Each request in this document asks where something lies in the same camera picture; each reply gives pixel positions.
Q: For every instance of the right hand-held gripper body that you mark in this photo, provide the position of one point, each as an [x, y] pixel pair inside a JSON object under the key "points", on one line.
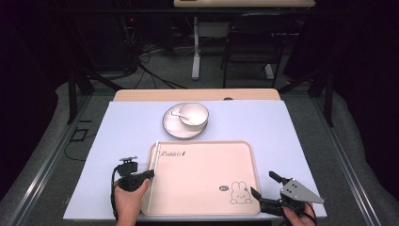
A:
{"points": [[296, 192]]}

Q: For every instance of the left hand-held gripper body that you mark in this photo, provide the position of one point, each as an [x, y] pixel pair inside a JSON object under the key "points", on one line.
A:
{"points": [[128, 179]]}

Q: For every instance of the white plate with dark rim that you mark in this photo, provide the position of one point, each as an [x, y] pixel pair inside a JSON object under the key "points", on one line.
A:
{"points": [[175, 130]]}

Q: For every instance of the beige tray with rabbit print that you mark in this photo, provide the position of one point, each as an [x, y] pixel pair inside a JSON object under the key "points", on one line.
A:
{"points": [[200, 179]]}

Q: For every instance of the white ceramic spoon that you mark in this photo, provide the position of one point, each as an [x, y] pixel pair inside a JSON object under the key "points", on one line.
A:
{"points": [[180, 115]]}

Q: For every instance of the white bowl with dark rim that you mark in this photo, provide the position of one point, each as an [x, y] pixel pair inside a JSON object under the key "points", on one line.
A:
{"points": [[197, 114]]}

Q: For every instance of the person's left hand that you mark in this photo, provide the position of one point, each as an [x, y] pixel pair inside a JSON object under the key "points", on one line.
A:
{"points": [[128, 204]]}

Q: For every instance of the person's right hand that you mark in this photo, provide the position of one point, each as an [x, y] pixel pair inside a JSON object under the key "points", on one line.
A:
{"points": [[299, 218]]}

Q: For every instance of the pale table cover sheet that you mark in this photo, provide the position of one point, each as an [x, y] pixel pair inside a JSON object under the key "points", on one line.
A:
{"points": [[125, 125]]}

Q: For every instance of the light wooden table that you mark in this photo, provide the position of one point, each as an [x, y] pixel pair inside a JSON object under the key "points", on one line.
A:
{"points": [[188, 94]]}

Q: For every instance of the black metal stand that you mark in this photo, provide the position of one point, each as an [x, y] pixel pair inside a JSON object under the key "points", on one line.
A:
{"points": [[72, 94], [328, 100]]}

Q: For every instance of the beige desk with white legs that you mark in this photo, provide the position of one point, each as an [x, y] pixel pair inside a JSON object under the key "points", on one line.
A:
{"points": [[196, 47]]}

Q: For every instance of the black equipment cabinet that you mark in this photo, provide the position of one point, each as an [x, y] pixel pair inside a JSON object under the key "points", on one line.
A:
{"points": [[103, 40]]}

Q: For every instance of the black chair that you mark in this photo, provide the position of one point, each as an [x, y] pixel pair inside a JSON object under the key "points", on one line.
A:
{"points": [[260, 22]]}

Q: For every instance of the aluminium floor rail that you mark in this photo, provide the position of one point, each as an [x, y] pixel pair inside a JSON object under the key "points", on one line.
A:
{"points": [[345, 163], [47, 163]]}

